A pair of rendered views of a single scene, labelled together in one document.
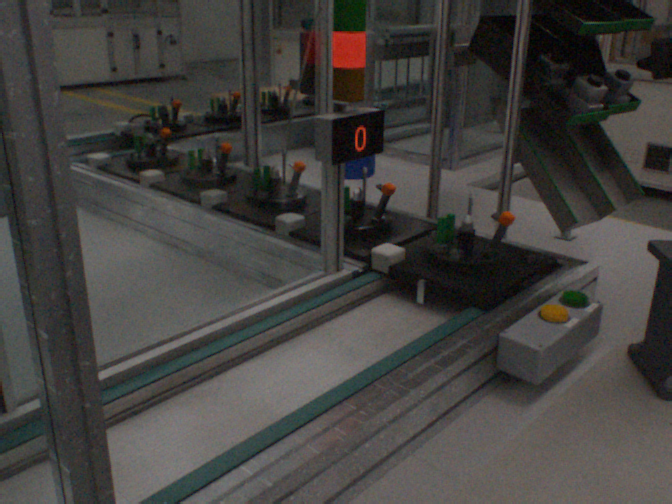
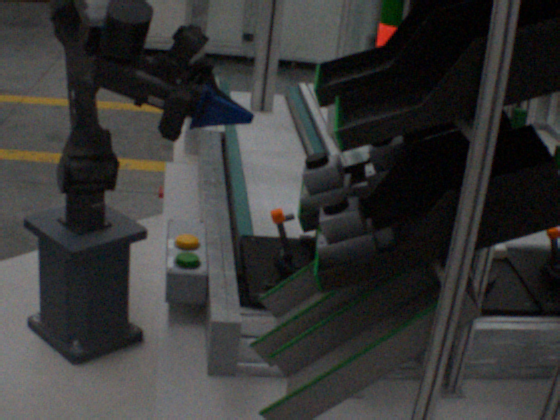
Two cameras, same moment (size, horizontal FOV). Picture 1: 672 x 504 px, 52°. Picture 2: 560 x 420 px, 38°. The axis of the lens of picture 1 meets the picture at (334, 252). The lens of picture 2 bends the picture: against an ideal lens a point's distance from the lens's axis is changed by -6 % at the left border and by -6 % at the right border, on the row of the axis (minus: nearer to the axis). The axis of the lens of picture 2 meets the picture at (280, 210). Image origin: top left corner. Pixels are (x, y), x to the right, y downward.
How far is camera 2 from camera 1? 2.31 m
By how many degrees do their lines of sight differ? 113
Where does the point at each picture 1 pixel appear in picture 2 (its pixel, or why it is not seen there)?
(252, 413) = (270, 180)
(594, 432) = not seen: hidden behind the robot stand
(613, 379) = (135, 308)
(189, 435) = (276, 167)
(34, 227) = not seen: outside the picture
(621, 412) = not seen: hidden behind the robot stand
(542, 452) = (139, 247)
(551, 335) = (173, 229)
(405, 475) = (190, 216)
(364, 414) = (207, 165)
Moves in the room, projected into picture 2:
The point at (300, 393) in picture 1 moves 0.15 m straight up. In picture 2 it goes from (267, 193) to (275, 127)
